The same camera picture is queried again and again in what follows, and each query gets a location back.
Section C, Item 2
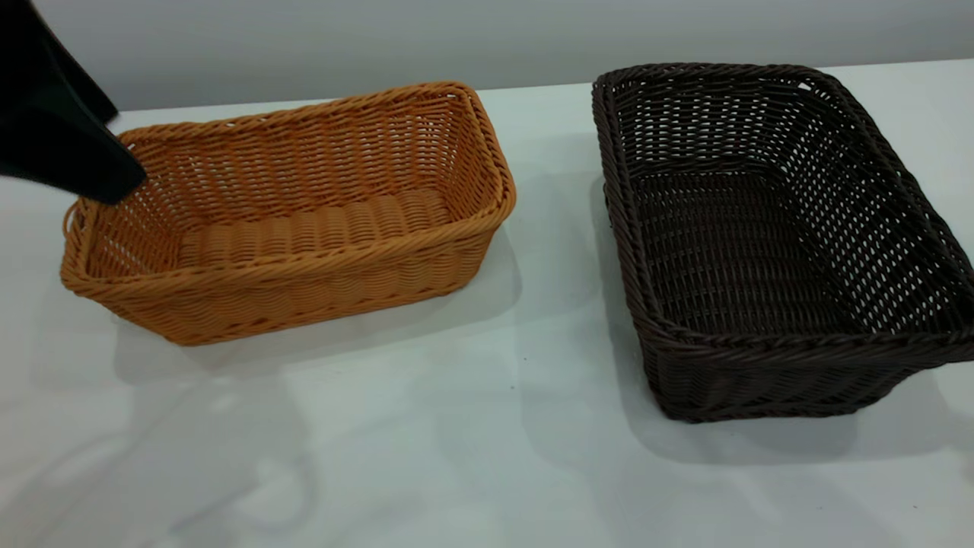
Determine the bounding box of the orange-brown wicker basket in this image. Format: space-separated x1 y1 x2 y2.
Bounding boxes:
61 81 517 347

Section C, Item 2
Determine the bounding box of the dark brown wicker basket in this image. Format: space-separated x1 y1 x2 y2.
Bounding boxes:
592 63 974 424

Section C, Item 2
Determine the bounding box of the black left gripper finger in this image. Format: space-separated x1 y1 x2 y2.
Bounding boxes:
0 0 119 125
0 76 148 206

